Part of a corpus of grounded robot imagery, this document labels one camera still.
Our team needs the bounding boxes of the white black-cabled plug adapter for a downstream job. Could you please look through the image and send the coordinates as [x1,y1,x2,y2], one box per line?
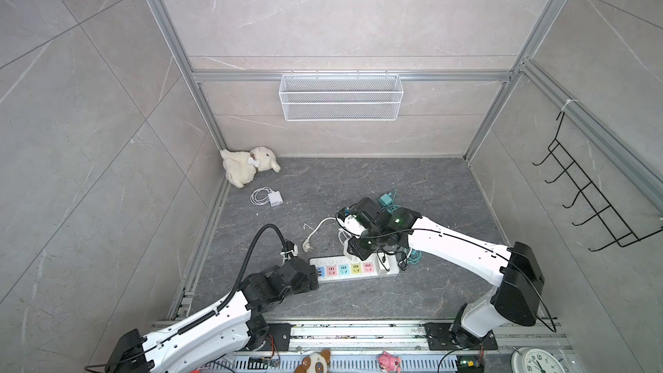
[376,252,401,276]

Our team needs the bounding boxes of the white power strip cord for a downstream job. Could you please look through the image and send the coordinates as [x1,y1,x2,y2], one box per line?
[301,216,345,254]

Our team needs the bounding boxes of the white power strip colourful sockets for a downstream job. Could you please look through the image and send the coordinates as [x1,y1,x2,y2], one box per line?
[309,253,387,283]

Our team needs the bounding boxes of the teal charger adapter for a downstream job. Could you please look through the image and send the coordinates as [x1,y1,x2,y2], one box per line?
[378,191,398,211]

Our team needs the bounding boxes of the white charger with cable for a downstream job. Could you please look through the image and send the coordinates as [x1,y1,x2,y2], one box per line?
[250,186,283,207]

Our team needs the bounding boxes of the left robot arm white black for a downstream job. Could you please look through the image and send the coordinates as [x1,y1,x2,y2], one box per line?
[84,224,319,372]

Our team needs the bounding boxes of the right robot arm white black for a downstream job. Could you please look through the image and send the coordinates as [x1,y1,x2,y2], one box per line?
[335,198,547,348]

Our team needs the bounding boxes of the brown white plush dog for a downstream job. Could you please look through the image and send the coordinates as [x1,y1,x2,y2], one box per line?
[295,349,332,373]

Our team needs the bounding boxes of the white plush lamb toy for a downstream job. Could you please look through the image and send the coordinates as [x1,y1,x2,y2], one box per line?
[220,147,281,188]

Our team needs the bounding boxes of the pink plush toy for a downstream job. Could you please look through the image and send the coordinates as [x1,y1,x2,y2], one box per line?
[377,352,402,373]

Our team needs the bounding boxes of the white alarm clock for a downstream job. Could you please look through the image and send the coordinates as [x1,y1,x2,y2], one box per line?
[511,347,566,373]

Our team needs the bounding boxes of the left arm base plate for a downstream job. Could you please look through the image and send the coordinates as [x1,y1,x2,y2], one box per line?
[257,322,293,352]

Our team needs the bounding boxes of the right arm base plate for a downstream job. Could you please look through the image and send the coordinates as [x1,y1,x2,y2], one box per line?
[422,322,498,351]

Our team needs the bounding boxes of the white wire mesh basket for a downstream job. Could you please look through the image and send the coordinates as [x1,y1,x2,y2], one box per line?
[279,74,404,122]

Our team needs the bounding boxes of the black wire hook rack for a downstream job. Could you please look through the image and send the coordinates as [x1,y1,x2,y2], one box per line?
[532,112,662,253]

